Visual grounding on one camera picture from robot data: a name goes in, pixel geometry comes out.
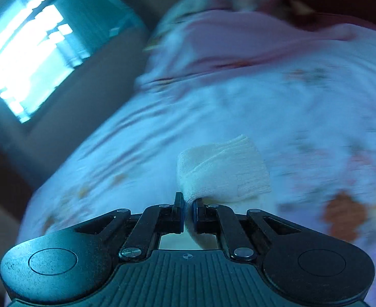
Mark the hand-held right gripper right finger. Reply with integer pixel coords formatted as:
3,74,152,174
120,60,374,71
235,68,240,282
190,198,303,260

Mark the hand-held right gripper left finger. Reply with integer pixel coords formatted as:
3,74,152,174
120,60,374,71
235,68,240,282
75,192,186,261

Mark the floral bedsheet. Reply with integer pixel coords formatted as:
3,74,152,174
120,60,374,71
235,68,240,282
4,58,376,307

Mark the bright window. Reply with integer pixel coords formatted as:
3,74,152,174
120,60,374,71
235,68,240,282
0,0,93,124

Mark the pink blanket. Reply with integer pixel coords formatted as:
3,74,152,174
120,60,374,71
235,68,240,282
133,0,376,94

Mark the white towel cloth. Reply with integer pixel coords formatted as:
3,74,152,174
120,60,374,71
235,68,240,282
177,134,270,250

